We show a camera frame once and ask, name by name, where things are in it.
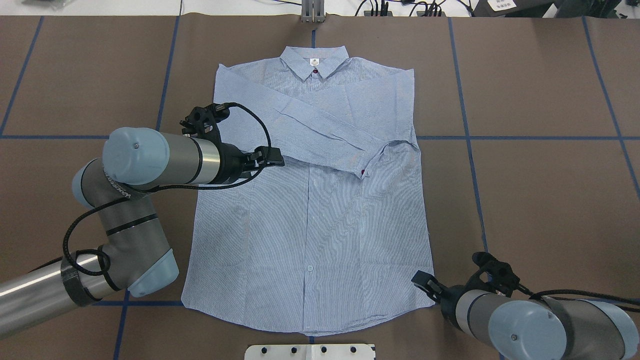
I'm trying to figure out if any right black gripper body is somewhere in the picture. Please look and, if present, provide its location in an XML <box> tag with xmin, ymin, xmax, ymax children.
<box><xmin>438</xmin><ymin>284</ymin><xmax>466</xmax><ymax>331</ymax></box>

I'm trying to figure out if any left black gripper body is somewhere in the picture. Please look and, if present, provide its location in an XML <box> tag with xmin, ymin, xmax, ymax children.
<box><xmin>218</xmin><ymin>144</ymin><xmax>261</xmax><ymax>185</ymax></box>

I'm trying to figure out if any blue striped button shirt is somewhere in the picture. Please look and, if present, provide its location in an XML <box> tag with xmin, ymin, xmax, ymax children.
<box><xmin>181</xmin><ymin>47</ymin><xmax>434</xmax><ymax>336</ymax></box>

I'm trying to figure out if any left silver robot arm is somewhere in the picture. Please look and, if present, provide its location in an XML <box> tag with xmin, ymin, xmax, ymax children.
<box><xmin>1</xmin><ymin>127</ymin><xmax>285</xmax><ymax>338</ymax></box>

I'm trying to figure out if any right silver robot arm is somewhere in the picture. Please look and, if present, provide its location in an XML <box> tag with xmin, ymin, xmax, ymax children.
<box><xmin>411</xmin><ymin>271</ymin><xmax>639</xmax><ymax>360</ymax></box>

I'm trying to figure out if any black equipment box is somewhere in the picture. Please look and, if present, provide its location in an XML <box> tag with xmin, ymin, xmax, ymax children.
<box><xmin>471</xmin><ymin>0</ymin><xmax>554</xmax><ymax>18</ymax></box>

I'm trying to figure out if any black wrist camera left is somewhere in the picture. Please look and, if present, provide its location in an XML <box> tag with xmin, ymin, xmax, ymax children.
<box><xmin>179</xmin><ymin>103</ymin><xmax>230</xmax><ymax>144</ymax></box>

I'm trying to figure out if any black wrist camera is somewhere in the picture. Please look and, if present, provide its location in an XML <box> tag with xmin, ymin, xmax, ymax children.
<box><xmin>179</xmin><ymin>103</ymin><xmax>230</xmax><ymax>144</ymax></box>
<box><xmin>467</xmin><ymin>251</ymin><xmax>521</xmax><ymax>297</ymax></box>

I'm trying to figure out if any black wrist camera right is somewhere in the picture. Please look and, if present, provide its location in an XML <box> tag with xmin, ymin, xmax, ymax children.
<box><xmin>467</xmin><ymin>251</ymin><xmax>521</xmax><ymax>297</ymax></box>

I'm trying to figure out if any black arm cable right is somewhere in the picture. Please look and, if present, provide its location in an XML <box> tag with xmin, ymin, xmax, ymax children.
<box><xmin>517</xmin><ymin>285</ymin><xmax>640</xmax><ymax>307</ymax></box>

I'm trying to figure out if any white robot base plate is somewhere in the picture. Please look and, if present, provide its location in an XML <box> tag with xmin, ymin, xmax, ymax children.
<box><xmin>244</xmin><ymin>343</ymin><xmax>377</xmax><ymax>360</ymax></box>

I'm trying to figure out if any grey aluminium frame post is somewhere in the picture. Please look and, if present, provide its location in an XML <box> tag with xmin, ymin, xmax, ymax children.
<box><xmin>301</xmin><ymin>0</ymin><xmax>326</xmax><ymax>24</ymax></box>

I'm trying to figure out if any black cable bundle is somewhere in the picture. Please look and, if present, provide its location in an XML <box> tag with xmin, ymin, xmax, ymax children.
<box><xmin>354</xmin><ymin>0</ymin><xmax>473</xmax><ymax>18</ymax></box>

